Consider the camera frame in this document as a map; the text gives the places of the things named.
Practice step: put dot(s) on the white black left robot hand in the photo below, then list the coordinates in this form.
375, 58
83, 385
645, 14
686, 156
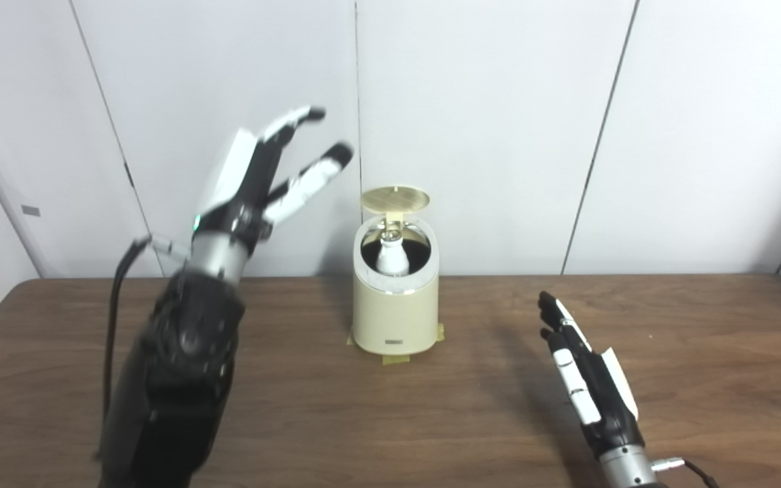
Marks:
245, 190

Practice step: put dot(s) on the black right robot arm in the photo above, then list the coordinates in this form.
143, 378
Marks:
628, 471

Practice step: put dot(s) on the cream round bin lid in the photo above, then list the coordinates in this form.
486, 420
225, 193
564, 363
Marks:
395, 198

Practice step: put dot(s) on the black wall panel hinge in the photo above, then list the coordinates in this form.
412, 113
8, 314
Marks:
129, 174

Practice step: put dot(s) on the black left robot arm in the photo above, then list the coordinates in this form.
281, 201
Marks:
173, 379

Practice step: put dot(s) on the small grey wall label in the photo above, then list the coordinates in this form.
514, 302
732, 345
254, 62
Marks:
31, 211

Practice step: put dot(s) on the small white plastic bottle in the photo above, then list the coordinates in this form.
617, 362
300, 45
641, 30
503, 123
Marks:
393, 257

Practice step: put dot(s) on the cream-colored cylindrical bin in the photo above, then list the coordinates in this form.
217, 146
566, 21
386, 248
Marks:
395, 318

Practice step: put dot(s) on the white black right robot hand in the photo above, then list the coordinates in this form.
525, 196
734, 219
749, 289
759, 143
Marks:
601, 400

